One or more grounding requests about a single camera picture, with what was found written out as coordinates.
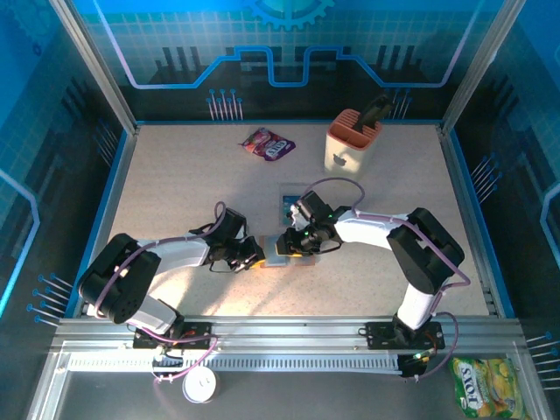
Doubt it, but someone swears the yellow green candy bag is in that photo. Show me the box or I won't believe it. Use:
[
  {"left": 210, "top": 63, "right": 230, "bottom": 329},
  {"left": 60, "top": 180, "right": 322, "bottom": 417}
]
[{"left": 449, "top": 357, "right": 534, "bottom": 420}]

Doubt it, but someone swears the black knife handle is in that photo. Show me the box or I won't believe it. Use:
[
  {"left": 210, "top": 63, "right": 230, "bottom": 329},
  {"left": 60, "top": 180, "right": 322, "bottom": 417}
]
[{"left": 352, "top": 93, "right": 394, "bottom": 133}]

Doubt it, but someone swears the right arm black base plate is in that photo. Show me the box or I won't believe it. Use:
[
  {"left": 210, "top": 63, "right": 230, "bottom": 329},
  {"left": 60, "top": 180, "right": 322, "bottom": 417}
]
[{"left": 365, "top": 321, "right": 446, "bottom": 351}]

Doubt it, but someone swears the cream orange knife block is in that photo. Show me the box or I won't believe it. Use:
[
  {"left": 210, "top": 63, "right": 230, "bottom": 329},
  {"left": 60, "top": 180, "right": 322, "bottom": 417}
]
[{"left": 323, "top": 108, "right": 383, "bottom": 189}]

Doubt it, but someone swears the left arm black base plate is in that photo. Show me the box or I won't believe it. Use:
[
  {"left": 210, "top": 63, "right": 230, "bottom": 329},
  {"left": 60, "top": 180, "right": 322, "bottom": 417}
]
[{"left": 130, "top": 321, "right": 215, "bottom": 351}]

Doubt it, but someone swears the white round tape roll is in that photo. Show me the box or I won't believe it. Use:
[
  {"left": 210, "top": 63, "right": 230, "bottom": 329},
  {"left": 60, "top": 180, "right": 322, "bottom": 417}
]
[{"left": 182, "top": 367, "right": 219, "bottom": 404}]

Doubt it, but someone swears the aluminium side rail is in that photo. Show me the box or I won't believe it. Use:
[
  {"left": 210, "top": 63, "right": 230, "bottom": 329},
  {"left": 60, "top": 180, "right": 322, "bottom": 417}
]
[
  {"left": 80, "top": 124, "right": 141, "bottom": 319},
  {"left": 438, "top": 124, "right": 502, "bottom": 319}
]

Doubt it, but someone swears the purple candy bag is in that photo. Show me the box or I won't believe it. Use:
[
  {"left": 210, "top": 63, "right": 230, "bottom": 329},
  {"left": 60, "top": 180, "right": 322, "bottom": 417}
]
[{"left": 238, "top": 127, "right": 298, "bottom": 163}]

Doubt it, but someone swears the aluminium front rail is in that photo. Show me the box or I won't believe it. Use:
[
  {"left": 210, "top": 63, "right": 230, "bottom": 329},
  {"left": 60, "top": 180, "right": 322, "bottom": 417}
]
[{"left": 52, "top": 317, "right": 526, "bottom": 351}]

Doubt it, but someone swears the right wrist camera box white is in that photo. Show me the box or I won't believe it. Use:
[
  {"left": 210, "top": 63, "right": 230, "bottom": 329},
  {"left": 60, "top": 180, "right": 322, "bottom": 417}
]
[{"left": 286, "top": 201, "right": 308, "bottom": 229}]

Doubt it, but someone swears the slotted grey cable duct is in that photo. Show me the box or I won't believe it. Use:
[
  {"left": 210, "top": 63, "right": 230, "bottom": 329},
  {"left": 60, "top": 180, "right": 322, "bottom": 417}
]
[{"left": 65, "top": 356, "right": 403, "bottom": 374}]

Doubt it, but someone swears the aluminium frame post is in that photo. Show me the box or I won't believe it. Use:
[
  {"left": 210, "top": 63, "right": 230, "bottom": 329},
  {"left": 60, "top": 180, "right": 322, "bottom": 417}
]
[
  {"left": 48, "top": 0, "right": 142, "bottom": 135},
  {"left": 439, "top": 0, "right": 529, "bottom": 135}
]

